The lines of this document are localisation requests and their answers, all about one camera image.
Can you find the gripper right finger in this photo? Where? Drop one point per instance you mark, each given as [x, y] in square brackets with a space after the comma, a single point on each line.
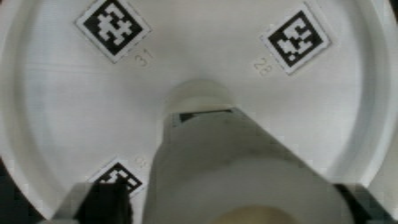
[368, 212]

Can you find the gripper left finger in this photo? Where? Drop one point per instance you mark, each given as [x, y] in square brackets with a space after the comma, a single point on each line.
[94, 205]

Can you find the white cylindrical table leg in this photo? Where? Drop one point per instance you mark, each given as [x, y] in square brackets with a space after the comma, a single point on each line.
[228, 177]

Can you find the white round table top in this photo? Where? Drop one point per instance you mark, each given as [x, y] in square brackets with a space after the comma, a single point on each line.
[98, 54]

